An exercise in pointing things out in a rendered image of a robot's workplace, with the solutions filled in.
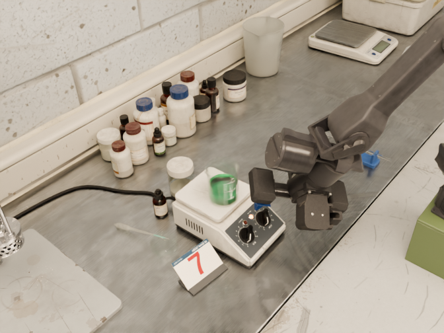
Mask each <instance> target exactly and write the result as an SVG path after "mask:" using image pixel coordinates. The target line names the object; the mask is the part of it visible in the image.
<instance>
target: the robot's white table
mask: <svg viewBox="0 0 444 333"><path fill-rule="evenodd" d="M440 143H444V122H443V123H442V124H441V125H440V126H439V127H438V129H437V130H436V131H435V132H434V133H433V135H432V136H431V137H430V138H429V139H428V140H427V141H426V142H425V144H424V145H423V146H422V147H421V148H420V150H419V151H418V152H417V153H416V154H415V155H414V156H413V157H412V159H411V160H410V161H409V162H408V163H407V165H406V166H405V167H404V168H403V169H402V170H401V171H400V172H399V173H398V175H397V176H396V177H395V178H394V180H393V181H392V182H391V183H390V184H389V185H388V186H387V187H386V188H385V190H384V191H383V192H382V193H381V195H380V196H379V197H378V198H377V199H376V200H375V201H374V202H373V203H372V204H371V206H370V207H369V208H368V209H367V211H366V212H365V213H364V214H363V215H362V216H361V217H360V218H359V219H358V221H357V222H356V223H355V224H354V226H353V227H352V228H351V229H350V230H349V231H348V232H347V233H346V234H345V236H344V237H343V238H342V239H341V241H340V242H339V243H338V244H337V245H336V246H335V247H334V248H333V249H332V251H331V252H330V253H329V254H328V256H327V257H326V258H325V259H324V260H323V261H322V262H321V263H320V264H319V265H318V267H317V268H316V269H315V270H314V272H313V273H312V274H311V275H310V276H309V277H308V278H307V279H306V280H305V282H304V283H303V284H302V285H301V286H300V288H298V290H297V291H296V292H295V293H294V294H293V295H292V297H291V298H290V299H289V300H288V301H287V302H286V304H284V306H283V307H282V308H281V309H280V310H279V312H278V313H277V314H276V315H275V316H274V317H273V319H271V321H270V322H269V323H268V324H267V325H266V327H265V328H264V329H263V330H262V331H261V333H444V279H442V278H441V277H439V276H437V275H435V274H433V273H431V272H429V271H427V270H425V269H423V268H421V267H419V266H417V265H415V264H413V263H411V262H409V261H407V260H405V256H406V253H407V250H408V247H409V244H410V240H411V238H412V234H413V232H414V228H415V226H416V221H417V220H418V217H419V216H420V215H421V214H422V213H423V211H424V210H425V208H426V207H427V206H428V205H429V203H430V202H431V200H432V199H433V198H434V197H435V195H436V194H437V193H438V191H439V187H441V186H442V185H444V175H443V173H442V172H441V170H440V169H439V167H438V165H437V163H436V161H435V160H434V159H435V158H436V156H437V154H438V152H439V144H440Z"/></svg>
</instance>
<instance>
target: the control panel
mask: <svg viewBox="0 0 444 333"><path fill-rule="evenodd" d="M264 209H268V213H269V216H270V218H271V222H270V224H269V225H268V226H265V227H264V226H261V225H260V224H259V223H258V222H257V220H256V215H257V213H258V212H260V211H263V210H264ZM250 215H253V218H252V219H251V218H250ZM244 221H247V224H246V225H245V224H244ZM249 225H252V226H253V229H252V230H253V232H254V235H255V238H254V240H253V241H252V242H251V243H245V242H243V241H242V240H241V238H240V236H239V233H240V230H241V229H242V228H245V227H248V226H249ZM282 225H283V221H282V220H281V219H280V218H279V217H278V216H277V215H276V214H275V213H274V212H273V211H272V210H271V209H270V208H269V207H267V206H262V207H261V208H260V209H258V210H257V211H256V210H254V203H253V204H252V205H251V206H250V207H249V208H248V209H247V210H246V211H245V212H244V213H243V214H242V215H241V216H240V217H239V218H238V219H237V220H236V221H235V222H233V223H232V224H231V225H230V226H229V227H228V228H227V229H226V230H225V232H226V233H227V234H228V236H229V237H230V238H231V239H232V240H233V241H234V242H235V243H236V244H237V245H238V246H239V247H240V248H241V249H242V251H243V252H244V253H245V254H246V255H247V256H248V257H249V258H250V259H251V258H252V257H253V256H254V255H255V254H256V253H257V252H258V251H259V250H260V249H261V248H262V247H263V246H264V245H265V243H266V242H267V241H268V240H269V239H270V238H271V237H272V236H273V235H274V234H275V232H276V231H277V230H278V229H279V228H280V227H281V226H282Z"/></svg>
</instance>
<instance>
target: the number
mask: <svg viewBox="0 0 444 333"><path fill-rule="evenodd" d="M219 262H220V260H219V259H218V257H217V255H216V254H215V252H214V251H213V249H212V247H211V246H210V245H209V243H206V244H205V245H203V246H202V247H201V248H199V249H198V250H197V251H195V252H194V253H193V254H191V255H189V257H187V258H186V259H184V260H183V261H181V262H180V263H179V264H177V265H176V266H175V268H176V269H177V271H178V273H179V274H180V276H181V277H182V279H183V280H184V282H185V283H186V285H187V286H189V285H190V284H191V283H193V282H194V281H196V280H197V279H198V278H199V277H201V276H202V275H204V274H205V273H206V272H207V271H209V270H210V269H211V268H212V267H214V266H215V265H216V264H218V263H219Z"/></svg>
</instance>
